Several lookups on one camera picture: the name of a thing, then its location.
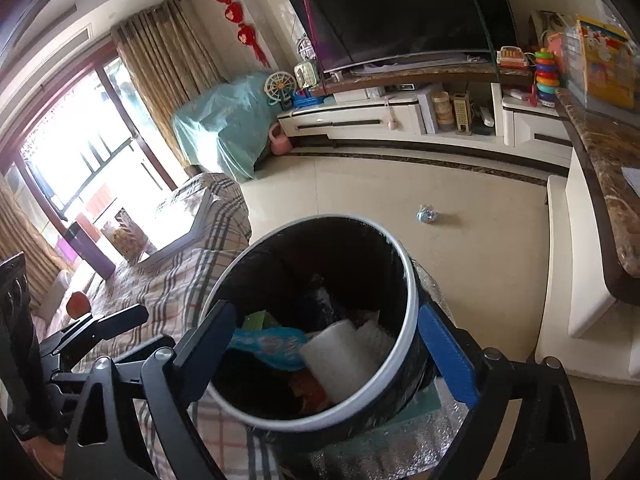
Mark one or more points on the teal box under bin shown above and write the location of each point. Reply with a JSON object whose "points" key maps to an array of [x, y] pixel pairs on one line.
{"points": [[423, 403]]}

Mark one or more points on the white TV cabinet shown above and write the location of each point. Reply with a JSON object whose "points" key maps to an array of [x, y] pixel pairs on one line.
{"points": [[511, 126]]}

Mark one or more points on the black television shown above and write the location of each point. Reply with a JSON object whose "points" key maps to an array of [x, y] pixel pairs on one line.
{"points": [[348, 33]]}

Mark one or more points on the toy ferris wheel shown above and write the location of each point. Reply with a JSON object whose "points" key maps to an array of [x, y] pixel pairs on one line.
{"points": [[279, 87]]}

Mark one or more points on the left hand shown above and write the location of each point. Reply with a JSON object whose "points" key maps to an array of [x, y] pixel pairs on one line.
{"points": [[48, 457]]}

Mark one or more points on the green snack box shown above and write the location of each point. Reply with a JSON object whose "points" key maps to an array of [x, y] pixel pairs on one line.
{"points": [[259, 320]]}

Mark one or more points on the plaid blanket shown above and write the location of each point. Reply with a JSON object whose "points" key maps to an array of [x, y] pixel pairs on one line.
{"points": [[175, 293]]}

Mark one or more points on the white trash bin black liner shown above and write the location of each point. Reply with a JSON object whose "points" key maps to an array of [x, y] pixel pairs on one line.
{"points": [[308, 275]]}

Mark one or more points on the white printed wrapper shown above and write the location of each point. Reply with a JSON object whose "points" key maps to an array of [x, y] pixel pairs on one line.
{"points": [[277, 347]]}

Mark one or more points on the red apple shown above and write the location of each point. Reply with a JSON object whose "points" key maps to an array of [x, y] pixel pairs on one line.
{"points": [[78, 305]]}

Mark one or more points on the marble side counter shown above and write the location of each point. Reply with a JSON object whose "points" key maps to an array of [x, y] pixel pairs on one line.
{"points": [[604, 146]]}

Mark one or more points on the yellow toy box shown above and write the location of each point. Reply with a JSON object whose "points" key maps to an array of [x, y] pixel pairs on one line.
{"points": [[606, 63]]}

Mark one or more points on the orange snack bag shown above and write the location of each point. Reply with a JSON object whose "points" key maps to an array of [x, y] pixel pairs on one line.
{"points": [[308, 390]]}

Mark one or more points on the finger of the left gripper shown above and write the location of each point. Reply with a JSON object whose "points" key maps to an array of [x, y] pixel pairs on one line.
{"points": [[73, 342]]}

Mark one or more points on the clear jar of snacks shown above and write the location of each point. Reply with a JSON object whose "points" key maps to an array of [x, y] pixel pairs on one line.
{"points": [[126, 236]]}

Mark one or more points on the pink kettlebell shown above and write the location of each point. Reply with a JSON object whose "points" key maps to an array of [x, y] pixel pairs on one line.
{"points": [[280, 144]]}

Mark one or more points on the rainbow stacking ring toy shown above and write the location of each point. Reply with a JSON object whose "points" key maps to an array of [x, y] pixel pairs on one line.
{"points": [[547, 79]]}

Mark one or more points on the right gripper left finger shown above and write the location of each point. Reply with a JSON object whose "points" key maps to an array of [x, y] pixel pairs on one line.
{"points": [[105, 440]]}

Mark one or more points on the red hanging wall decoration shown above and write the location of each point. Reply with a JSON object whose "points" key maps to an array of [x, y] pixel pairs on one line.
{"points": [[246, 33]]}

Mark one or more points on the crumpled paper on floor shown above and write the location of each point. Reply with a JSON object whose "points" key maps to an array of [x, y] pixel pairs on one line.
{"points": [[427, 214]]}

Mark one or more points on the beige curtain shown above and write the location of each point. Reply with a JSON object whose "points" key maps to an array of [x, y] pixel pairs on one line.
{"points": [[169, 58]]}

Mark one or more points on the purple thermos bottle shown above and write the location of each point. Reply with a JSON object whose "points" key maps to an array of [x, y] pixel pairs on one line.
{"points": [[86, 248]]}

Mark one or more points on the teal covered furniture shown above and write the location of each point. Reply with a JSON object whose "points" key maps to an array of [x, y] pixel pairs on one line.
{"points": [[226, 127]]}

